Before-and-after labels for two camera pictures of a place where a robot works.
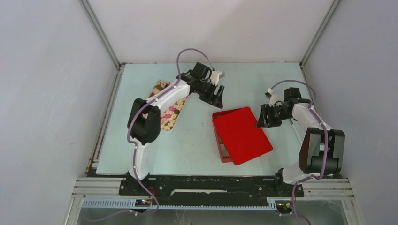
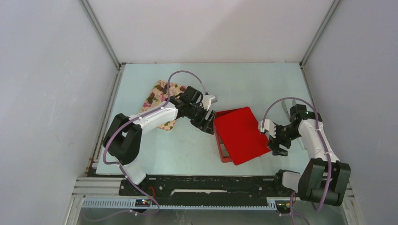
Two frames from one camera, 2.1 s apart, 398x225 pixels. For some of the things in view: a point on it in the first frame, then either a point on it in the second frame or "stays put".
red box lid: [243, 140] stays put
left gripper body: [206, 91] → [198, 114]
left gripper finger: [218, 100] → [209, 127]
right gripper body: [277, 114] → [284, 135]
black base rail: [183, 190] stays put
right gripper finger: [264, 121] → [279, 152]
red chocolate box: [224, 153] stays put
